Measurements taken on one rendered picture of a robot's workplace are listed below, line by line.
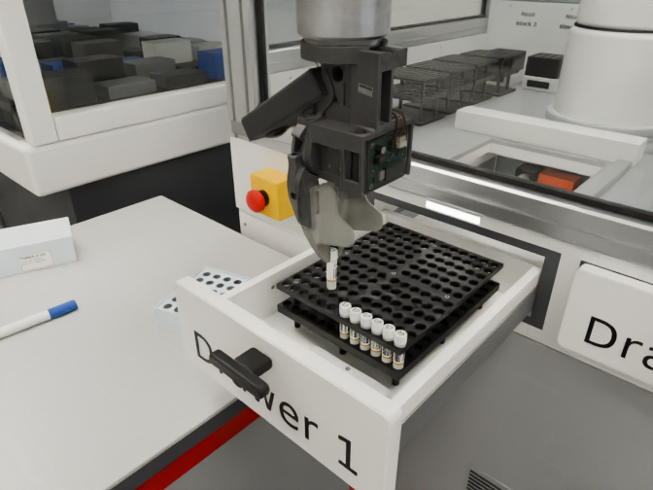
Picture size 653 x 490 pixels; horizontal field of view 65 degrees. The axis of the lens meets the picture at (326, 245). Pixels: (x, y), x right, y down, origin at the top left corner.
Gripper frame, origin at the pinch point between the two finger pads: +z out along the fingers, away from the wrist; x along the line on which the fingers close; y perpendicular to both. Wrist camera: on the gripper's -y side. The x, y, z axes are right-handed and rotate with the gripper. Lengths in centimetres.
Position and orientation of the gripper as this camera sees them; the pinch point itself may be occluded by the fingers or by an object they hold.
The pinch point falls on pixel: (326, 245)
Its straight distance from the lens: 53.1
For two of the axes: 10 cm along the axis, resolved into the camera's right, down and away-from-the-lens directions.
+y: 7.4, 3.3, -5.9
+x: 6.7, -3.7, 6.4
